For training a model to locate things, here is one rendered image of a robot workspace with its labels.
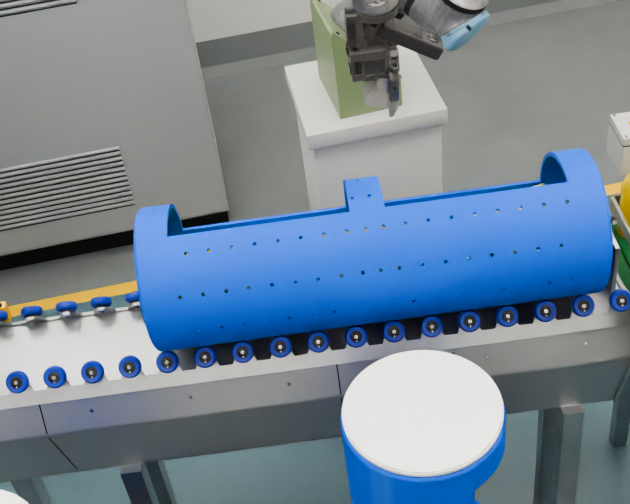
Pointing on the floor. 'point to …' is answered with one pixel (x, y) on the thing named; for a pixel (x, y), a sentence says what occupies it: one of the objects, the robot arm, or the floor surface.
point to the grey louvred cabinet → (89, 126)
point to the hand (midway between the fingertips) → (394, 109)
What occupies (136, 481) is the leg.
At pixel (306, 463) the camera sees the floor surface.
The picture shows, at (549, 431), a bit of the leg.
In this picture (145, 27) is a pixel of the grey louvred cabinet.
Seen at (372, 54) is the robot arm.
